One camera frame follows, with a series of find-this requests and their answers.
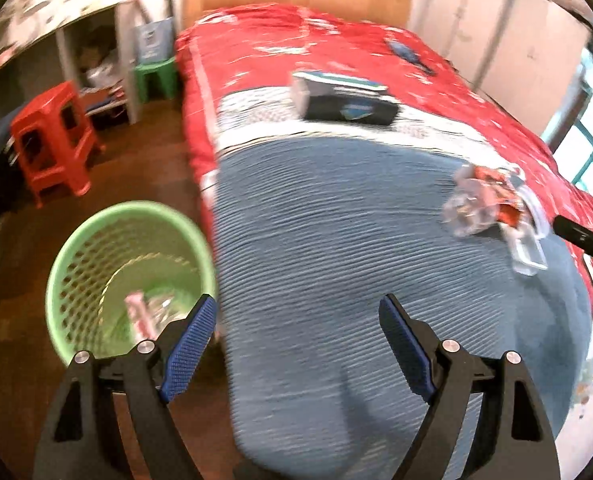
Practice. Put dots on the pink snack wrapper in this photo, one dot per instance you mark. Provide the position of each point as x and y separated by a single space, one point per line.
139 316

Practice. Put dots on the green plastic waste basket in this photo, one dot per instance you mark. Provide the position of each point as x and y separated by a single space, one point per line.
81 265

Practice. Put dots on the clear plastic cup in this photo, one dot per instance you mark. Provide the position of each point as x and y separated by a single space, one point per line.
169 312
464 207

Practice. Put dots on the red plastic stool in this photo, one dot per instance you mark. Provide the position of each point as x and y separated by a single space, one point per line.
49 120

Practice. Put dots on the green plastic stool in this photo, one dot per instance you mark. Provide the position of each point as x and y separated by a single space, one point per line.
156 70

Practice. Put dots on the light blue shopping bag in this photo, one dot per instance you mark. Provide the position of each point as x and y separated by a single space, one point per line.
152 40

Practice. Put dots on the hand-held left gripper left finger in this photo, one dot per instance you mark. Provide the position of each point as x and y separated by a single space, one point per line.
189 345

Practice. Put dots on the white wardrobe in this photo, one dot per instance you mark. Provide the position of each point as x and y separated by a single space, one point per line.
501 25

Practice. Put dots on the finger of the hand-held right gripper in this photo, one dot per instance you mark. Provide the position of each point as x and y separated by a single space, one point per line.
584 237

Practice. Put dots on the blue ribbed blanket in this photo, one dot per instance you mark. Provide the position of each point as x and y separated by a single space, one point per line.
336 240

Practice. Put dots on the white plastic bag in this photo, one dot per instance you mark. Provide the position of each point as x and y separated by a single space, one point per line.
107 72

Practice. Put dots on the blue toy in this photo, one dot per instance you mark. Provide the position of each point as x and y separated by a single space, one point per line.
406 52

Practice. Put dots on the dark cardboard box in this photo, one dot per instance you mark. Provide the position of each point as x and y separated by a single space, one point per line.
349 105

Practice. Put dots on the wooden desk with shelves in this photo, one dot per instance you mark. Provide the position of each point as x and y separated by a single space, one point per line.
126 60

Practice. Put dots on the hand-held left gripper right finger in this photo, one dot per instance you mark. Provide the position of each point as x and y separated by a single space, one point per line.
406 345

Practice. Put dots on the dark striped stick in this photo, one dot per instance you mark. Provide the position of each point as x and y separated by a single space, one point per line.
140 7

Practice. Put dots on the bed with red bedspread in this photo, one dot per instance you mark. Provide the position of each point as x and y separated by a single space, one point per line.
256 35

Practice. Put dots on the brown cardboard box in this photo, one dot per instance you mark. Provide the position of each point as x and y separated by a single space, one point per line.
96 52

